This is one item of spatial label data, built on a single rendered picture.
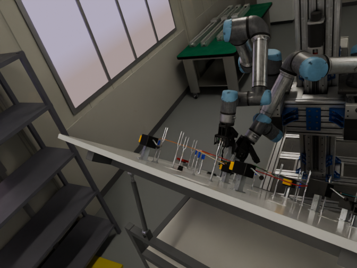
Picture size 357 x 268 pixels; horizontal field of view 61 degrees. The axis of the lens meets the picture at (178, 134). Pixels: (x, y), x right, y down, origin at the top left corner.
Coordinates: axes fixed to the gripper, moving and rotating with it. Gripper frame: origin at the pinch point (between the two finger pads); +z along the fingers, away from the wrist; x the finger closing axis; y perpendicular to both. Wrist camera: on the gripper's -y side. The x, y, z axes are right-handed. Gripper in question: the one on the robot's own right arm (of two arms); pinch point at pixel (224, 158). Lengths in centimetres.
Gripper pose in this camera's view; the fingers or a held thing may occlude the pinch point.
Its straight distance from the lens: 159.0
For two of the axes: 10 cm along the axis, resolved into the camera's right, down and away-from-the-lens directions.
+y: -5.7, 2.1, -7.9
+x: 8.2, 2.1, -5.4
